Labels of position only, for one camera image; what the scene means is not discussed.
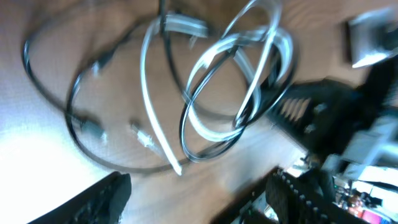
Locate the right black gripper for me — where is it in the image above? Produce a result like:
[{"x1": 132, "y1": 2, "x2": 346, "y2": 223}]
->
[{"x1": 267, "y1": 57, "x2": 397, "y2": 159}]

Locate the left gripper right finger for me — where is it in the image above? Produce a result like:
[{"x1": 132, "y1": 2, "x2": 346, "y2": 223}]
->
[{"x1": 266, "y1": 170, "x2": 366, "y2": 224}]

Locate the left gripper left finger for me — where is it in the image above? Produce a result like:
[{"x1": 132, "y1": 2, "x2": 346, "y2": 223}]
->
[{"x1": 31, "y1": 172, "x2": 132, "y2": 223}]

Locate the black usb cable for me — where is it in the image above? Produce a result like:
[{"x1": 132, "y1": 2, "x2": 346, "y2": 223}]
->
[{"x1": 21, "y1": 0, "x2": 299, "y2": 175}]

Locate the white usb cable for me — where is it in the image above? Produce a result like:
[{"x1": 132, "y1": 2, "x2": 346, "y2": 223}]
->
[{"x1": 130, "y1": 0, "x2": 295, "y2": 177}]

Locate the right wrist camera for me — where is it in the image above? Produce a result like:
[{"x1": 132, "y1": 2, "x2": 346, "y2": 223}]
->
[{"x1": 344, "y1": 7, "x2": 397, "y2": 68}]

